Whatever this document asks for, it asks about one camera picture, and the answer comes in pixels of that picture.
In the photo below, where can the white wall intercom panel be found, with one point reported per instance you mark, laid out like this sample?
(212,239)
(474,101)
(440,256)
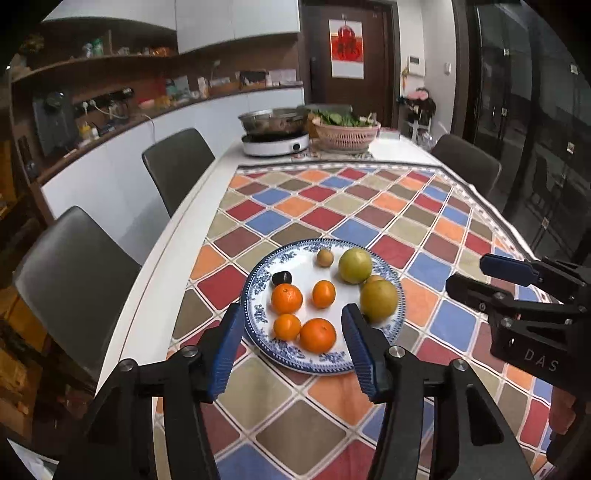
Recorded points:
(415,64)

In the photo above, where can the dark wooden door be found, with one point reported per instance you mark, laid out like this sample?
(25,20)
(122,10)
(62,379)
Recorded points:
(351,60)

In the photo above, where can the white induction cooker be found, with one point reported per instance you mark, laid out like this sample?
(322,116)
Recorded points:
(274,144)

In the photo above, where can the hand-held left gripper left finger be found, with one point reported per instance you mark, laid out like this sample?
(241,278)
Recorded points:
(226,351)

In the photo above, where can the blue patterned white plate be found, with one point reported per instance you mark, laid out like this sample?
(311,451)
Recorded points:
(300,265)

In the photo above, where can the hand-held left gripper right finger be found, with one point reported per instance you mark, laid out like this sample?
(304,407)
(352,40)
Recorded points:
(362,351)

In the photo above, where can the large orange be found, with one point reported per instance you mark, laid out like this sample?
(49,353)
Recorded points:
(317,335)

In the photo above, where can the medium orange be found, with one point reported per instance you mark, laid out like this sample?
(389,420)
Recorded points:
(286,298)

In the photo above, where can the black countertop appliance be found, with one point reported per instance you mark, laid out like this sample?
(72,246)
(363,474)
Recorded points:
(53,122)

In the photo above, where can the pink plastic basket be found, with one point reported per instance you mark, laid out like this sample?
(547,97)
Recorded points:
(346,137)

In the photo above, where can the green leafy vegetables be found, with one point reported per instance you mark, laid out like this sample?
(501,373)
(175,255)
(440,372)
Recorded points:
(337,117)

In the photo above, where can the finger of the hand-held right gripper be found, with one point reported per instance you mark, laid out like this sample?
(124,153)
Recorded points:
(508,268)
(471,288)

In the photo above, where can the white upper cabinets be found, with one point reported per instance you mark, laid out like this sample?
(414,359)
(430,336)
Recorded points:
(207,23)

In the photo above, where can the large yellow-green round fruit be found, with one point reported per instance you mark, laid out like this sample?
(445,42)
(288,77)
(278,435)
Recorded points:
(355,265)
(379,300)

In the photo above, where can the small tan round fruit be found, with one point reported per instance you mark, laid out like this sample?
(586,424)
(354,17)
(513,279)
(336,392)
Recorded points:
(324,257)
(373,278)

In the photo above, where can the colourful checkered tablecloth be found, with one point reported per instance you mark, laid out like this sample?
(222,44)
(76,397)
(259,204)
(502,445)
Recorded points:
(323,212)

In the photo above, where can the red and white wall poster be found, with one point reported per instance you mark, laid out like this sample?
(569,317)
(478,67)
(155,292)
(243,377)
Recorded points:
(346,48)

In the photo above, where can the dark grey dining chair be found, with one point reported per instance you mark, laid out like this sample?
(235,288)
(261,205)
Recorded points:
(466,164)
(76,286)
(178,161)

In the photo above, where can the white flat box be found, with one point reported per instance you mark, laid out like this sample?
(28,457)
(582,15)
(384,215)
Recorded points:
(388,135)

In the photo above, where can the steel pot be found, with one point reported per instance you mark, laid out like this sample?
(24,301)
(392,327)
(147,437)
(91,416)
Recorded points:
(272,121)

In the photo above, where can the dark purple plum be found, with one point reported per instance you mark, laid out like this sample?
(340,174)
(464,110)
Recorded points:
(281,278)

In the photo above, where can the small mandarin orange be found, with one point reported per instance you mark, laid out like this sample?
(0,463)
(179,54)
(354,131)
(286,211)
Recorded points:
(323,293)
(286,326)

